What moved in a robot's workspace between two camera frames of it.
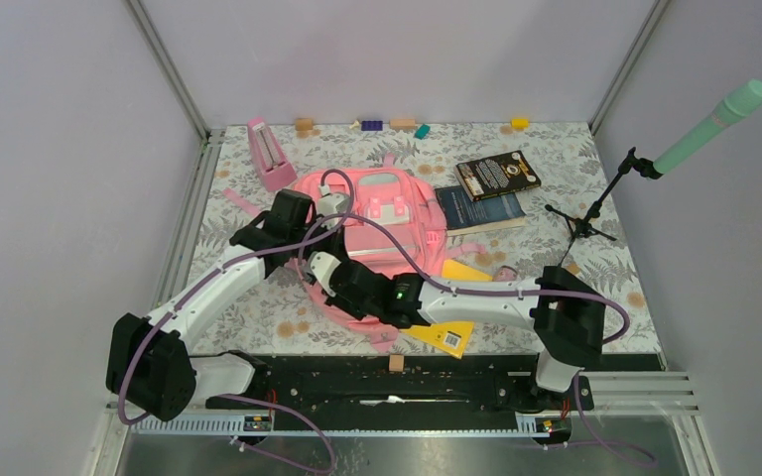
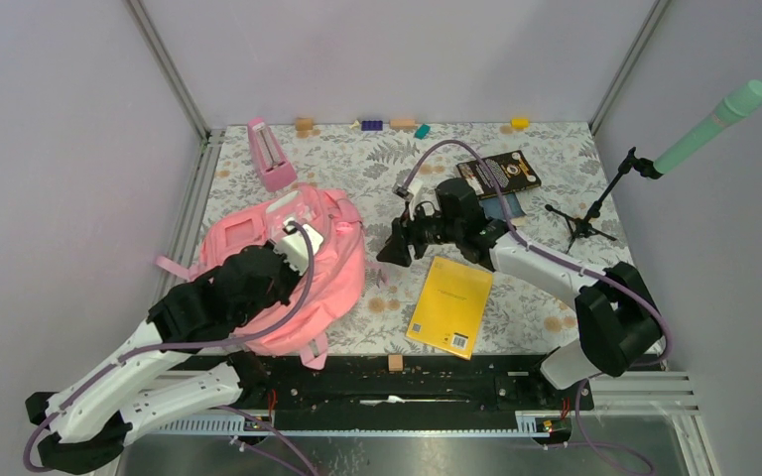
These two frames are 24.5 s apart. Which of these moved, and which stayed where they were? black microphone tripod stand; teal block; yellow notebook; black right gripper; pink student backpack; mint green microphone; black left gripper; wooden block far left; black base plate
Moved: pink student backpack; black left gripper; black right gripper
Stayed: teal block; black base plate; wooden block far left; black microphone tripod stand; mint green microphone; yellow notebook
